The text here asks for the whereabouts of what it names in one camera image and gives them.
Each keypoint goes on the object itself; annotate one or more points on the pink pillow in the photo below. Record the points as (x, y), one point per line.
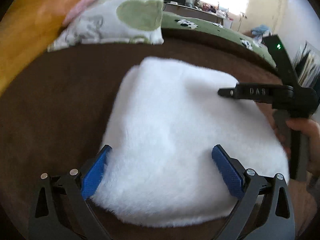
(81, 6)

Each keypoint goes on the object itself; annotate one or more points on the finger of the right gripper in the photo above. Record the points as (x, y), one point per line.
(263, 93)

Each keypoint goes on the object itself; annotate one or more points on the blue clothes pile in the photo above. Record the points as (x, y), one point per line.
(260, 31)

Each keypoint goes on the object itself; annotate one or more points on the brown plush blanket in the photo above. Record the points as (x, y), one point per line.
(54, 113)

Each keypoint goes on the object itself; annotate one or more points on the wooden headboard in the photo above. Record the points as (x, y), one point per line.
(27, 28)

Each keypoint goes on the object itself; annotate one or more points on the cluttered desk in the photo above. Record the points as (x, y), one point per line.
(197, 13)

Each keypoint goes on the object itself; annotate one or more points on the hanging clothes rack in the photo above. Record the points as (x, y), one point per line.
(306, 65)

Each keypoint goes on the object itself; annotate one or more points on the person's right hand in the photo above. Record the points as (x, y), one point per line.
(309, 128)

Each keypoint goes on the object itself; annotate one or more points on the white fluffy cardigan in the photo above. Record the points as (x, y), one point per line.
(166, 119)

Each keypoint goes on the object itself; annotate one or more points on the green and white pillow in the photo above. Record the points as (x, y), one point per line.
(114, 21)

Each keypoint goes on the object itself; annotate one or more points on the green cow-print blanket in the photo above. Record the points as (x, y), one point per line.
(218, 36)

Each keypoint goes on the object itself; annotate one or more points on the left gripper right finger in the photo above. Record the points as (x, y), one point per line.
(263, 209)

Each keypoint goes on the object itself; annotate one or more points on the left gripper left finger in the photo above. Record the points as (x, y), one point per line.
(61, 209)

